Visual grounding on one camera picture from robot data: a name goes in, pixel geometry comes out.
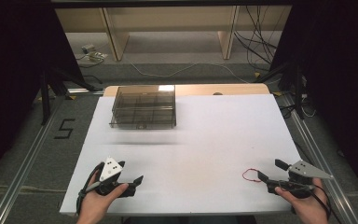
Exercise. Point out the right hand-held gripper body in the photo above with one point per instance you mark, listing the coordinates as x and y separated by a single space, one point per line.
306 170

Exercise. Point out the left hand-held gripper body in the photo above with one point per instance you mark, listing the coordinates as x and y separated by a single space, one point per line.
111 169

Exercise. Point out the red rubber band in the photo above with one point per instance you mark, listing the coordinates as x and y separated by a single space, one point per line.
250 175

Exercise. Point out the person's left hand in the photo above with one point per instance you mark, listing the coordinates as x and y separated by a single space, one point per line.
97 202

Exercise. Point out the person's right hand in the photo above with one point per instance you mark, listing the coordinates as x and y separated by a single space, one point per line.
307 207

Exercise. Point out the smoky transparent drawer box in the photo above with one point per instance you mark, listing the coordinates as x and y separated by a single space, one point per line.
143 107

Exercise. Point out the black metal stand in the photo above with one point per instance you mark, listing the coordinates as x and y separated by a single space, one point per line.
48 90
295 84

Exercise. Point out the dark curtain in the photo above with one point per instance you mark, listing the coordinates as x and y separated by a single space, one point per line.
338 87
15 77

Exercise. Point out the wooden table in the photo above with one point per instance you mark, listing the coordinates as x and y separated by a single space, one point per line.
195 89

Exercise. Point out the white power strip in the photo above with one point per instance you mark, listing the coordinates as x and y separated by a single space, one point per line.
97 56

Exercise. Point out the grey power adapter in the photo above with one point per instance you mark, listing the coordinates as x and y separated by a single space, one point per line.
88 48

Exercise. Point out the beige wooden shelf unit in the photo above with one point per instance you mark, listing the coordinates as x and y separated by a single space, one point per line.
167 18

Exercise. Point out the aluminium rail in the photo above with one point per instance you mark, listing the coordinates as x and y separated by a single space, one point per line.
21 174
318 155

